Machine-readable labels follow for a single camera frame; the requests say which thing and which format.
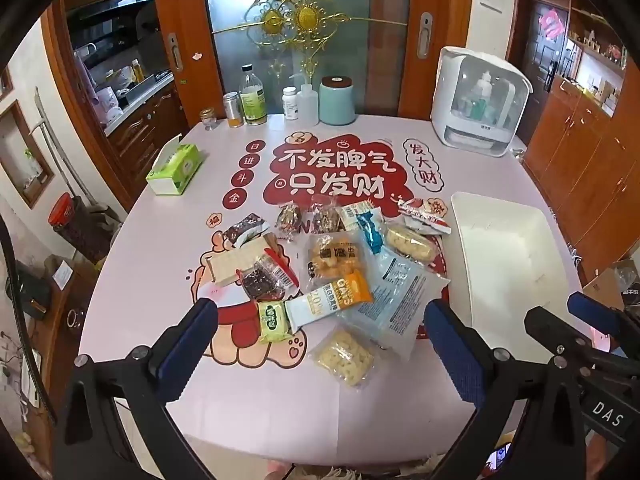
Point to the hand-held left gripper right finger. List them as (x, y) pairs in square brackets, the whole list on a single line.
[(452, 350)]

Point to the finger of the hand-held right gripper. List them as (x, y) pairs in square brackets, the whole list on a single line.
[(595, 312), (550, 332)]

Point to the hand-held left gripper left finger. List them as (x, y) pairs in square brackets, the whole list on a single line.
[(187, 345)]

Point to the large pale blue packet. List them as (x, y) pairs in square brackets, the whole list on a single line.
[(395, 300)]

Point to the small green snack packet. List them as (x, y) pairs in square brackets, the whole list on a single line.
[(272, 322)]

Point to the white plastic tray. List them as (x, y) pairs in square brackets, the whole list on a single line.
[(500, 260)]

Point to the cream wafer packet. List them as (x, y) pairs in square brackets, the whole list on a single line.
[(235, 260)]

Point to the dark date snack packet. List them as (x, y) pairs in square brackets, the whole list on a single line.
[(262, 282)]

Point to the clear yellow puffs packet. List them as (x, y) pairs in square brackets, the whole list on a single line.
[(345, 357)]

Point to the yellow cake packet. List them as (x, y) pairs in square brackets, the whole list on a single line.
[(410, 245)]

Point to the dark brown snack packet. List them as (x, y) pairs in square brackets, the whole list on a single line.
[(245, 227)]

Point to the white orange bar packet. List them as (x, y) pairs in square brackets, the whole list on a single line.
[(325, 305)]

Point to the red white snack packet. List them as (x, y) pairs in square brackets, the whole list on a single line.
[(422, 217)]

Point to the blue wrapper snack packet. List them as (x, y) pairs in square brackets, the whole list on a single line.
[(372, 235)]

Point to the orange bread snack packet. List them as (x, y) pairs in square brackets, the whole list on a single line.
[(330, 257)]

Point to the clear nut bar packet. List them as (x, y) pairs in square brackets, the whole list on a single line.
[(325, 219), (289, 220)]

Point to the white blue snack packet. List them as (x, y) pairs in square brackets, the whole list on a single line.
[(352, 217)]

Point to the cardboard box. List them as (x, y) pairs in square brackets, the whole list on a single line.
[(600, 290)]

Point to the pink printed tablecloth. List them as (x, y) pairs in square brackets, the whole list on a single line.
[(150, 260)]

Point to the green tissue box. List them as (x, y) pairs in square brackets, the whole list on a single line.
[(175, 170)]

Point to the red lid trash bin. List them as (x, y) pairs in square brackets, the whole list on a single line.
[(62, 210)]

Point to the small glass jar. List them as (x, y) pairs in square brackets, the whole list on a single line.
[(209, 119)]

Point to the small teal bottle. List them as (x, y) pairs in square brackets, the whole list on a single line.
[(479, 108)]

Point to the small metal can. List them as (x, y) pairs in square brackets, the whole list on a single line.
[(232, 107)]

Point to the glass bottle green label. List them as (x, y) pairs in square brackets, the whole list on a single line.
[(253, 102)]

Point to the white dropper bottle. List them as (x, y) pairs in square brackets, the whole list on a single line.
[(482, 84)]

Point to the white pill bottle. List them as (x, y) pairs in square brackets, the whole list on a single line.
[(290, 104)]

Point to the white countertop storage cabinet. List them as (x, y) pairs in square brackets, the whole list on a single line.
[(450, 85)]

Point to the white squeeze bottle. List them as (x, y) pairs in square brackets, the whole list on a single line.
[(307, 105)]

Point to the dark entrance door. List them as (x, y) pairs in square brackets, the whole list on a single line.
[(530, 50)]

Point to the teal canister brown lid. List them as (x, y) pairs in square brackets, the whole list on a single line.
[(336, 102)]

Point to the pink door decoration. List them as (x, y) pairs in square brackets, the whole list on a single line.
[(552, 22)]

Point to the frosted glass sliding door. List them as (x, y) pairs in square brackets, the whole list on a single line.
[(350, 35)]

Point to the wooden wall cabinet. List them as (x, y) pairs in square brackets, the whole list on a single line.
[(575, 160)]

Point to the wooden framed wall niche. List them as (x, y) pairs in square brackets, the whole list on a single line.
[(25, 155)]

